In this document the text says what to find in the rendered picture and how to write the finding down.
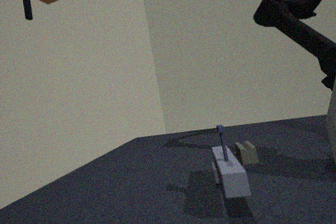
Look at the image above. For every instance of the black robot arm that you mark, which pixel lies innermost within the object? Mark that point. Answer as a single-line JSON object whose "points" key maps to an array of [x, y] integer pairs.
{"points": [[278, 14]]}

